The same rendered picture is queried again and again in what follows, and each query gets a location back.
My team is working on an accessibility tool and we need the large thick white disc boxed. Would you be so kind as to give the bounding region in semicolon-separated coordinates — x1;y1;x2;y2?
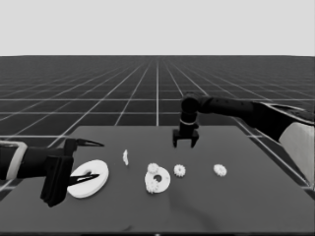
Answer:
67;159;110;200

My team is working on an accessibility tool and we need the small white toothed gear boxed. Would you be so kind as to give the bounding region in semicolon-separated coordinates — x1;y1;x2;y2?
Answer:
145;179;159;195
147;162;159;175
172;163;187;178
213;163;228;178

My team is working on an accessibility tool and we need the white round carrier with pins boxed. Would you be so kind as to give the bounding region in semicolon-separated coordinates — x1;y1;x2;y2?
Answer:
144;165;171;195

